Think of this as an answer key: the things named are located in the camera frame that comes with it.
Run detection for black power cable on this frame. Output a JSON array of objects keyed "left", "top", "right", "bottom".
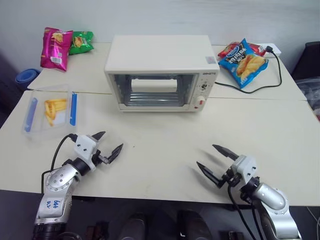
[{"left": 214, "top": 45, "right": 283, "bottom": 95}]

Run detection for yellow french fries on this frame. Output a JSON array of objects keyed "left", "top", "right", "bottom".
[{"left": 43, "top": 98, "right": 69, "bottom": 127}]

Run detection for blue chip bag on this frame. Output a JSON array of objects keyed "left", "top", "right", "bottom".
[{"left": 218, "top": 37, "right": 270, "bottom": 90}]

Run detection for clear container with blue clips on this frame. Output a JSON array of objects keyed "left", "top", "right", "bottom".
[{"left": 20, "top": 83, "right": 79, "bottom": 144}]

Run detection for black chair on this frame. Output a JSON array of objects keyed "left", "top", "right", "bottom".
[{"left": 290, "top": 41, "right": 320, "bottom": 81}]

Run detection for blue round stool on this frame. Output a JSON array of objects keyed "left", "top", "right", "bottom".
[{"left": 15, "top": 68, "right": 42, "bottom": 92}]

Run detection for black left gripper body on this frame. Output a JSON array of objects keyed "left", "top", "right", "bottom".
[{"left": 92, "top": 140, "right": 112, "bottom": 166}]

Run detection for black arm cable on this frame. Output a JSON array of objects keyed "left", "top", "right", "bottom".
[
  {"left": 41, "top": 133, "right": 79, "bottom": 194},
  {"left": 226, "top": 184, "right": 266, "bottom": 240}
]

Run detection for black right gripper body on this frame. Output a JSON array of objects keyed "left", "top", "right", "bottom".
[{"left": 216, "top": 166, "right": 243, "bottom": 189}]

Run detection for clear plastic bag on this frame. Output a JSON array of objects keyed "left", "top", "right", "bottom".
[{"left": 295, "top": 76, "right": 320, "bottom": 121}]

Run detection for red chip bag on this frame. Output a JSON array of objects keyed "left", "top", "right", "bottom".
[{"left": 217, "top": 41, "right": 267, "bottom": 59}]

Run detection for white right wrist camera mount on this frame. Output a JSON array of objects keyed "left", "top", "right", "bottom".
[{"left": 230, "top": 154, "right": 257, "bottom": 185}]

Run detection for cream toaster oven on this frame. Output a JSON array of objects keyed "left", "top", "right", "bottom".
[{"left": 103, "top": 34, "right": 220, "bottom": 114}]

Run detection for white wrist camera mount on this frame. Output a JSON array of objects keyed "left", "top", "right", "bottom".
[
  {"left": 73, "top": 134, "right": 99, "bottom": 172},
  {"left": 230, "top": 154, "right": 257, "bottom": 185}
]

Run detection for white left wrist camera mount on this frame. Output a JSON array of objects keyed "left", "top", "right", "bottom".
[{"left": 73, "top": 134, "right": 99, "bottom": 172}]

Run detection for white plastic cylinder roller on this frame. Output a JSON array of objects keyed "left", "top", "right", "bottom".
[{"left": 128, "top": 76, "right": 179, "bottom": 93}]

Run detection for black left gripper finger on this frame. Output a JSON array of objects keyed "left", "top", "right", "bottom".
[
  {"left": 107, "top": 143, "right": 125, "bottom": 164},
  {"left": 91, "top": 130, "right": 106, "bottom": 143}
]

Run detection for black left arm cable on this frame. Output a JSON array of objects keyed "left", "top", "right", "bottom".
[{"left": 41, "top": 133, "right": 79, "bottom": 194}]

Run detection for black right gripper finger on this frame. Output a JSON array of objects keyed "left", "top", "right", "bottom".
[
  {"left": 196, "top": 161, "right": 224, "bottom": 188},
  {"left": 211, "top": 143, "right": 240, "bottom": 161}
]

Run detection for pink chip bag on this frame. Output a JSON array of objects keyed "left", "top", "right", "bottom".
[{"left": 39, "top": 26, "right": 74, "bottom": 73}]

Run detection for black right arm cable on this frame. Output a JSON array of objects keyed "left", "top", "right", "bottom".
[{"left": 226, "top": 184, "right": 266, "bottom": 240}]

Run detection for green chip bag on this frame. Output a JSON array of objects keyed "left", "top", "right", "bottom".
[{"left": 68, "top": 30, "right": 95, "bottom": 56}]

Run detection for white power strip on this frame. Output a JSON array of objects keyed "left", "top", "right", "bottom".
[{"left": 259, "top": 42, "right": 283, "bottom": 57}]

